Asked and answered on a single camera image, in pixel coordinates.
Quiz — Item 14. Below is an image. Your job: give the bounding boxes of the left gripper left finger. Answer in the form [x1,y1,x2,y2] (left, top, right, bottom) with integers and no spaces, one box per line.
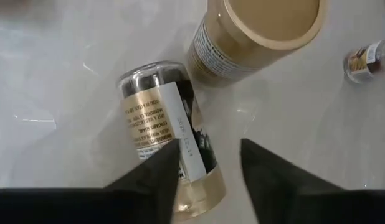
[0,139,181,224]

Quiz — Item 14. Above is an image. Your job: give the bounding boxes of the tan-lid spice jar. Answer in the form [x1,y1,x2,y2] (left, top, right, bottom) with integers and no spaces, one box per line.
[185,0,329,88]

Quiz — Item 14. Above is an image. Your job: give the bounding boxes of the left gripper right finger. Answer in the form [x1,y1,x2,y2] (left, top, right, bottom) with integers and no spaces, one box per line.
[240,138,385,224]

